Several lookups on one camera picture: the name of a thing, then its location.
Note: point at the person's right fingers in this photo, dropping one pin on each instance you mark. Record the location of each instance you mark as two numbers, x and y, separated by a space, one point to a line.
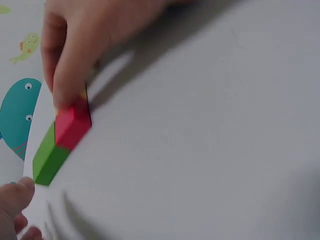
62 75

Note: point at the person's left hand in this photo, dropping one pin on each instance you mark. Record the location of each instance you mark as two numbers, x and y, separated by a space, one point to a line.
10 207

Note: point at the green wooden block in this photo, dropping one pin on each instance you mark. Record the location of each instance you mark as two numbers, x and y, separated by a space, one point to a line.
47 161

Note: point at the person's right hand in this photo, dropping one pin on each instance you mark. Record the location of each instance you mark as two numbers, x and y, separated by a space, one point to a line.
82 32

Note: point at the red wooden block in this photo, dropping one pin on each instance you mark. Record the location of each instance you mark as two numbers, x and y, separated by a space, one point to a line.
71 127

